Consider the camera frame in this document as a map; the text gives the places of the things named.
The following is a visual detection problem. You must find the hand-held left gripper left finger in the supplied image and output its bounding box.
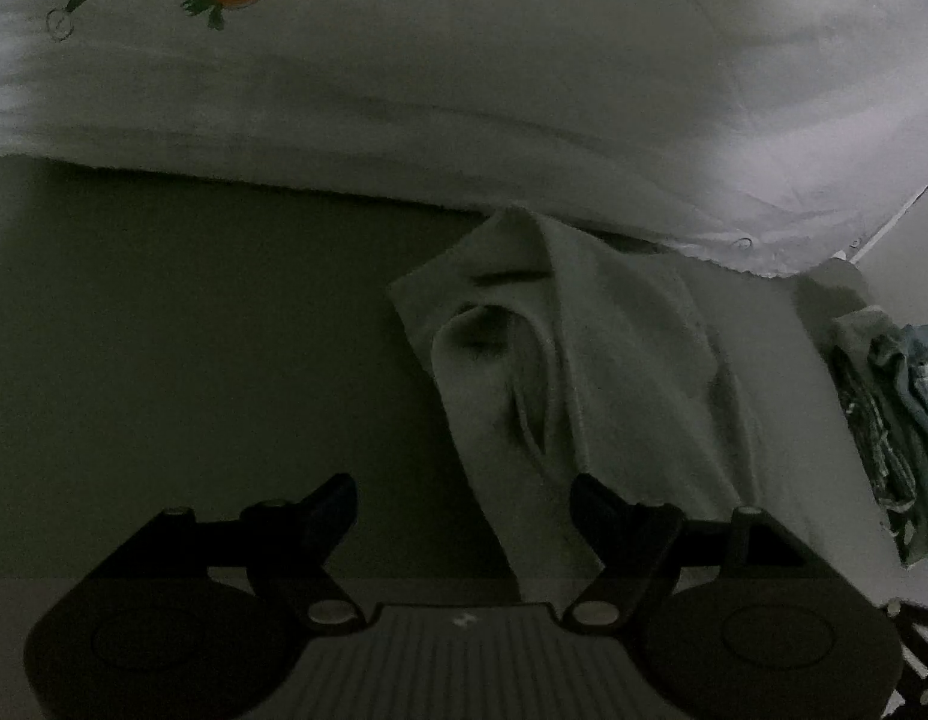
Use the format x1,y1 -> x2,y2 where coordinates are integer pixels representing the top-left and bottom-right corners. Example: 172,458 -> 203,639
81,472 -> 367,631

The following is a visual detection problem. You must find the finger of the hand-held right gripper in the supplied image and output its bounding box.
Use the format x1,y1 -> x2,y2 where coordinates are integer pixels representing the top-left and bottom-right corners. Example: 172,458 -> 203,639
884,598 -> 928,720

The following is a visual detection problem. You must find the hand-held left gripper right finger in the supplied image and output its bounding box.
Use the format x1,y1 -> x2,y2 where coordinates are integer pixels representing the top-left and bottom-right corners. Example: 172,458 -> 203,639
561,472 -> 832,631

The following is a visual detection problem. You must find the light grey garment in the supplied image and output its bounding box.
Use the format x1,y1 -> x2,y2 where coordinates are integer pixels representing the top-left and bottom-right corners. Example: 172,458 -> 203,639
387,206 -> 909,605

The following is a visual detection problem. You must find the pile of blue grey clothes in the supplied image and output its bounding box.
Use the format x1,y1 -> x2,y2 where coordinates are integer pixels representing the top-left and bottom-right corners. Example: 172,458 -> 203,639
827,306 -> 896,368

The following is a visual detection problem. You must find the checked cloth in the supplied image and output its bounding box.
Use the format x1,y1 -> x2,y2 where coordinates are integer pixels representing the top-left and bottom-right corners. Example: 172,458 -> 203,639
830,345 -> 918,530

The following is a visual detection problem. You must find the teal patterned cloth pile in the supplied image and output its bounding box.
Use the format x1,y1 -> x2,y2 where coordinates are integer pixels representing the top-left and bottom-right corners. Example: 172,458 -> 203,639
869,324 -> 928,569

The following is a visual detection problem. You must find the white carrot print blanket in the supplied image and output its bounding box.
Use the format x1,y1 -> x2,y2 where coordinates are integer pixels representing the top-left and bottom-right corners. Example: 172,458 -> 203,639
0,0 -> 928,280

